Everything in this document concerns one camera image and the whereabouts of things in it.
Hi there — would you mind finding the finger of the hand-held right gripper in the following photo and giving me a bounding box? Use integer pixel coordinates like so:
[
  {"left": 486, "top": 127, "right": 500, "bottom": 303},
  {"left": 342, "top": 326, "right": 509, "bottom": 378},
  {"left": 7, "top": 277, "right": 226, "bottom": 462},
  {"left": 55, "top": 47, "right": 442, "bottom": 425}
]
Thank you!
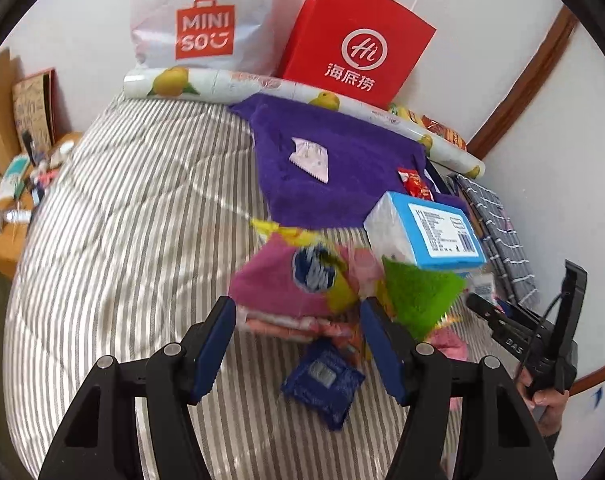
[{"left": 465, "top": 292, "right": 514, "bottom": 342}]

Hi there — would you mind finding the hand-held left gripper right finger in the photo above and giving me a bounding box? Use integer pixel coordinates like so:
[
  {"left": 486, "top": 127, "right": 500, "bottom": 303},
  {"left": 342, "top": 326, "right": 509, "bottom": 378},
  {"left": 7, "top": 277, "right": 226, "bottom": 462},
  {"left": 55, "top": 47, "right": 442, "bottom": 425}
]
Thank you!
[{"left": 360, "top": 297, "right": 558, "bottom": 480}]

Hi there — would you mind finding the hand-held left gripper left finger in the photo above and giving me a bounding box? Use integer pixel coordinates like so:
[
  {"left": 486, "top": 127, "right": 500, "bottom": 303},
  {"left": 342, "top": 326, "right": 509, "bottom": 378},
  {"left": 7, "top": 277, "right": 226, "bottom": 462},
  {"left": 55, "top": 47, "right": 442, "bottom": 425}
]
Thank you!
[{"left": 37, "top": 296, "right": 238, "bottom": 480}]

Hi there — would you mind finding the dark blue snack packet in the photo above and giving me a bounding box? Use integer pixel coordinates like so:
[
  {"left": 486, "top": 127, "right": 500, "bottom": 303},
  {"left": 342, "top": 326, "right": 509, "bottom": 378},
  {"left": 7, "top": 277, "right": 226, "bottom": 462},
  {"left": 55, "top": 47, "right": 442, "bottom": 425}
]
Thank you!
[{"left": 281, "top": 338, "right": 366, "bottom": 432}]

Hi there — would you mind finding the person's right hand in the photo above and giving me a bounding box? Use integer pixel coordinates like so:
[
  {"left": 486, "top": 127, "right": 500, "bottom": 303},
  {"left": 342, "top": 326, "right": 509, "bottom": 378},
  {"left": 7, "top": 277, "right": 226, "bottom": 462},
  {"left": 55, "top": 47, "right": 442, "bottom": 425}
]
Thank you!
[{"left": 515, "top": 362, "right": 571, "bottom": 438}]

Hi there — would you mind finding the green snack packet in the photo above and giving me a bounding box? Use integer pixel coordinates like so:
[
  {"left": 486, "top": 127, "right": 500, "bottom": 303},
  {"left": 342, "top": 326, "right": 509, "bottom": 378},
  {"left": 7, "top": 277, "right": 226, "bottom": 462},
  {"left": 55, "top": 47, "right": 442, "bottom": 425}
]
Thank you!
[{"left": 381, "top": 256, "right": 467, "bottom": 342}]

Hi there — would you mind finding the grey checked cloth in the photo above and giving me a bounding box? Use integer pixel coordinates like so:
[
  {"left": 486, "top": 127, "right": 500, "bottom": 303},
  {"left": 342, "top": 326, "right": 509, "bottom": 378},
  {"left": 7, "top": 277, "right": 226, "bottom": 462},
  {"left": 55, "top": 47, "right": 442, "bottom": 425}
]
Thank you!
[{"left": 447, "top": 172, "right": 541, "bottom": 306}]

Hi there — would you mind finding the pink yellow snack bag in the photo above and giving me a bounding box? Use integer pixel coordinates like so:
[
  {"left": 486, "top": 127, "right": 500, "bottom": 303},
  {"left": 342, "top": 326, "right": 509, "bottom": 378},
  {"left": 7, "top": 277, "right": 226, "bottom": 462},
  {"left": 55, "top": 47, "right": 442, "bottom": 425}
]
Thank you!
[{"left": 232, "top": 219, "right": 388, "bottom": 318}]

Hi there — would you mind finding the blue white tissue pack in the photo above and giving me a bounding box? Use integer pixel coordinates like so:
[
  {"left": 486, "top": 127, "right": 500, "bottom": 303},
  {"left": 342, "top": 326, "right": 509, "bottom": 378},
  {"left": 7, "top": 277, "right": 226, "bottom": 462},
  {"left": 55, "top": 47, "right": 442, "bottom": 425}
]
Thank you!
[{"left": 363, "top": 191, "right": 487, "bottom": 277}]

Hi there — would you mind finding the red snack packet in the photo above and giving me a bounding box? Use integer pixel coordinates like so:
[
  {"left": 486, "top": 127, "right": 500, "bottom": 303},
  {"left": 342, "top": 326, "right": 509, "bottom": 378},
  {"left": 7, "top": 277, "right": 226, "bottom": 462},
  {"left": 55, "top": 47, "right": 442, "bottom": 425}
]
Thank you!
[{"left": 397, "top": 167, "right": 436, "bottom": 203}]

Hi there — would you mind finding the striped quilt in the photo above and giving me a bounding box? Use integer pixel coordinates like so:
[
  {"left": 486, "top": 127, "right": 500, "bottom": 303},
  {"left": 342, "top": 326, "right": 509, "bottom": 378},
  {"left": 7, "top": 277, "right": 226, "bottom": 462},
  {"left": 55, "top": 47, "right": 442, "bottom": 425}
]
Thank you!
[{"left": 5, "top": 92, "right": 488, "bottom": 480}]

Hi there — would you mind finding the orange red snack bag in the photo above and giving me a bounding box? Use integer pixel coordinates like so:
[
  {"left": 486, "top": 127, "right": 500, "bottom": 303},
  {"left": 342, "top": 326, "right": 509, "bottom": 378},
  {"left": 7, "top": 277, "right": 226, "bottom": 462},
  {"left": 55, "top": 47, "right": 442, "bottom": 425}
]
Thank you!
[{"left": 423, "top": 115, "right": 467, "bottom": 151}]

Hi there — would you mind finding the purple towel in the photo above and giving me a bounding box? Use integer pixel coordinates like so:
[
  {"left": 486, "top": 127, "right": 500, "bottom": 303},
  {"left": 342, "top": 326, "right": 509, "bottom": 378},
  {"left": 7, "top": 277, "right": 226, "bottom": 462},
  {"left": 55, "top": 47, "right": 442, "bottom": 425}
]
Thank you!
[{"left": 228, "top": 92, "right": 471, "bottom": 231}]

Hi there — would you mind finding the white pink small packet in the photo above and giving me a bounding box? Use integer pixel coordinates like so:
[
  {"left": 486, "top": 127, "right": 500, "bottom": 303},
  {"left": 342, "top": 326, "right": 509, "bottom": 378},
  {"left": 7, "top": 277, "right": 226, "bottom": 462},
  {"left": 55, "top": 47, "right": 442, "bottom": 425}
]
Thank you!
[{"left": 288, "top": 136, "right": 329, "bottom": 183}]

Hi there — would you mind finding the wooden desk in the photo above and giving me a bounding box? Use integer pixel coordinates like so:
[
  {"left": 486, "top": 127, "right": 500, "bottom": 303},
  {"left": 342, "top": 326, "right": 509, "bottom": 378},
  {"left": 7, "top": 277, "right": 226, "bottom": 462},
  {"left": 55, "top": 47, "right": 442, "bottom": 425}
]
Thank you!
[{"left": 0, "top": 132, "right": 83, "bottom": 278}]

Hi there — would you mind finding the small white jar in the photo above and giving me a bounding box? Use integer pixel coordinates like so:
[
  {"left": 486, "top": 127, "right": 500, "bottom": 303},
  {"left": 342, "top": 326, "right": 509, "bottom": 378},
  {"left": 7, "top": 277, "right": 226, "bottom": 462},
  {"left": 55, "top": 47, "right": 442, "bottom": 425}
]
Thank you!
[{"left": 50, "top": 141, "right": 76, "bottom": 168}]

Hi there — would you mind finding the lemon print paper roll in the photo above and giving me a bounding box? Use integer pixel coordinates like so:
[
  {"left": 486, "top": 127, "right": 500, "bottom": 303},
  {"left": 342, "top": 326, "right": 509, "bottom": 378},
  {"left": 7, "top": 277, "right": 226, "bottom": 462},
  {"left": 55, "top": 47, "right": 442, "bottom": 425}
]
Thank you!
[{"left": 123, "top": 66, "right": 483, "bottom": 180}]

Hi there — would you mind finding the teal white tube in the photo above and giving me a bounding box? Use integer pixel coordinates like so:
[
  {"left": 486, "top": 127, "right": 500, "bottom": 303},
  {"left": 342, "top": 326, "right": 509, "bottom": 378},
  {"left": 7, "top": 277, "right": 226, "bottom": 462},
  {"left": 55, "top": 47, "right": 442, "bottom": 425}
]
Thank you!
[{"left": 0, "top": 155, "right": 30, "bottom": 206}]

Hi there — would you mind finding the brown lettered board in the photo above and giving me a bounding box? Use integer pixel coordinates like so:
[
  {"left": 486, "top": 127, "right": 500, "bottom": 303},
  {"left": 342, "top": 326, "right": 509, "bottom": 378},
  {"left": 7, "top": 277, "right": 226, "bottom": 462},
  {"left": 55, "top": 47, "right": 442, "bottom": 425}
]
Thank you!
[{"left": 11, "top": 67, "right": 58, "bottom": 148}]

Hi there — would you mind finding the white plastic shopping bag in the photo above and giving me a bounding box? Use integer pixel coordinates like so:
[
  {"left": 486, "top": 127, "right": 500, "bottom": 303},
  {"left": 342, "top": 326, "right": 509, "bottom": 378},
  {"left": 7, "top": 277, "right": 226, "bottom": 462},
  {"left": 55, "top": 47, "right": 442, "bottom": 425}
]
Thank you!
[{"left": 129, "top": 0, "right": 283, "bottom": 81}]

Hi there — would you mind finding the red paper bag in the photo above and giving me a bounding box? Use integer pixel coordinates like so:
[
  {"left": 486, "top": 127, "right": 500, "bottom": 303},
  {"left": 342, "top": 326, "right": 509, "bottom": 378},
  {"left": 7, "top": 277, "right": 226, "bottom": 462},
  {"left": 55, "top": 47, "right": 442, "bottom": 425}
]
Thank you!
[{"left": 276, "top": 0, "right": 437, "bottom": 110}]

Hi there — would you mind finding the black cable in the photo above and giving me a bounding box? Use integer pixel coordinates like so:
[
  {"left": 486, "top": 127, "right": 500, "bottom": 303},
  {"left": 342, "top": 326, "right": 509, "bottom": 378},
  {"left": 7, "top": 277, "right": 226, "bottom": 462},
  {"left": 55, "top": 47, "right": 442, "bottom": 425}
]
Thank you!
[{"left": 527, "top": 290, "right": 573, "bottom": 361}]

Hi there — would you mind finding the brown wooden door frame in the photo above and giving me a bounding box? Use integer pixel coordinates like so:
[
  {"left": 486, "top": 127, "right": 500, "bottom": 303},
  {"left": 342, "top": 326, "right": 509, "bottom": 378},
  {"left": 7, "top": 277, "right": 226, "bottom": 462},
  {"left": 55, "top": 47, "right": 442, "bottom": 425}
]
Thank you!
[{"left": 465, "top": 5, "right": 578, "bottom": 158}]

